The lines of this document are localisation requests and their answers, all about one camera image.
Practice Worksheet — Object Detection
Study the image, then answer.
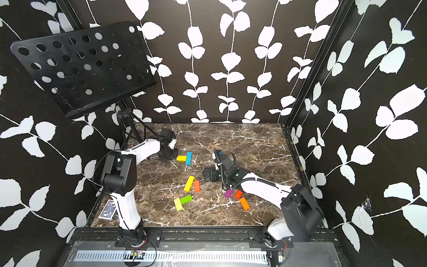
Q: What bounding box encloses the orange block lower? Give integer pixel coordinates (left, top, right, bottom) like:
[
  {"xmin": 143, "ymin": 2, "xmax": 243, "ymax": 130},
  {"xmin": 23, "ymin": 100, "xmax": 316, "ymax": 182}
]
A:
[{"xmin": 239, "ymin": 198, "xmax": 250, "ymax": 211}]

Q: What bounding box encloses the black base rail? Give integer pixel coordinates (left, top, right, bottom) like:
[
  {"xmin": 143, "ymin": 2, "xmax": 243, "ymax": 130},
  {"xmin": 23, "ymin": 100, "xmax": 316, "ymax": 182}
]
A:
[{"xmin": 65, "ymin": 225, "xmax": 340, "ymax": 252}]

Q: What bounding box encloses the red-orange small block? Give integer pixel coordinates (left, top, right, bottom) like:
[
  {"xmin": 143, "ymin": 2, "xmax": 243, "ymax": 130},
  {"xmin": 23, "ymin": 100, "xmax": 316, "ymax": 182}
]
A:
[{"xmin": 193, "ymin": 180, "xmax": 201, "ymax": 192}]

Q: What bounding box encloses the cyan block group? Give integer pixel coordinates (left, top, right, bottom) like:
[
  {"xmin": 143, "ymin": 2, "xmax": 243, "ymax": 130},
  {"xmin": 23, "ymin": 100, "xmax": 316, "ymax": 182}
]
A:
[{"xmin": 186, "ymin": 152, "xmax": 192, "ymax": 166}]

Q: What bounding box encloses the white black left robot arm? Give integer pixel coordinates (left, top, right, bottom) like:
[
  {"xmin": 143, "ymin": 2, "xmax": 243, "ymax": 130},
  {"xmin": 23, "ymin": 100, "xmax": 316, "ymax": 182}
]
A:
[{"xmin": 100, "ymin": 128, "xmax": 178, "ymax": 235}]

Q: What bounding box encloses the white slotted cable duct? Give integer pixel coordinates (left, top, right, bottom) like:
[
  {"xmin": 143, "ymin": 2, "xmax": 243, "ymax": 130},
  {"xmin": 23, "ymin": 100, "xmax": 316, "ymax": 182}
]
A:
[{"xmin": 72, "ymin": 250, "xmax": 268, "ymax": 264}]

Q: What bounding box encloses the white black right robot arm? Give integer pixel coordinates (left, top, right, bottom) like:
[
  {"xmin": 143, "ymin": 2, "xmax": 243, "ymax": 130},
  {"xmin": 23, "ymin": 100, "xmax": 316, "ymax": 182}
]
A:
[{"xmin": 202, "ymin": 167, "xmax": 324, "ymax": 247}]

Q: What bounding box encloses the green block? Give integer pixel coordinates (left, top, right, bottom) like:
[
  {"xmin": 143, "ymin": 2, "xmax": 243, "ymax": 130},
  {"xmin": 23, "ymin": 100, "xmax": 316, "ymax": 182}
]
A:
[{"xmin": 180, "ymin": 195, "xmax": 193, "ymax": 205}]

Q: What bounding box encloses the black perforated music stand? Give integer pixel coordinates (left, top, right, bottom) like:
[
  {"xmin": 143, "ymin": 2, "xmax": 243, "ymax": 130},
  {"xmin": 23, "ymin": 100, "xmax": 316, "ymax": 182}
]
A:
[{"xmin": 10, "ymin": 21, "xmax": 157, "ymax": 144}]

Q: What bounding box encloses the red block right group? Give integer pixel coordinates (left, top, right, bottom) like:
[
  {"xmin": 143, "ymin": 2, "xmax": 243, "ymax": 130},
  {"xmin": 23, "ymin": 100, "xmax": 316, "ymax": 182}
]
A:
[{"xmin": 234, "ymin": 190, "xmax": 243, "ymax": 199}]

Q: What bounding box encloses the purple block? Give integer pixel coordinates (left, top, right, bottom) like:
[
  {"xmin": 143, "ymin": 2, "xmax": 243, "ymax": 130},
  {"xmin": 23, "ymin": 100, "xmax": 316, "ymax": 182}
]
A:
[{"xmin": 225, "ymin": 190, "xmax": 234, "ymax": 199}]

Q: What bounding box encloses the light yellow-green block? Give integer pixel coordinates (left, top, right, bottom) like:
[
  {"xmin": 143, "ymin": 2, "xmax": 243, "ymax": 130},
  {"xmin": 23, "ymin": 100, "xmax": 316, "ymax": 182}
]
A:
[{"xmin": 174, "ymin": 198, "xmax": 183, "ymax": 211}]

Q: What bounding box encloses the yellow long block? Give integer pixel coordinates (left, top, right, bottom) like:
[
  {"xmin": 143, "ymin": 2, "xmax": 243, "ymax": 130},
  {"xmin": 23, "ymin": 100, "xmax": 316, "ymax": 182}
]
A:
[{"xmin": 183, "ymin": 176, "xmax": 195, "ymax": 192}]

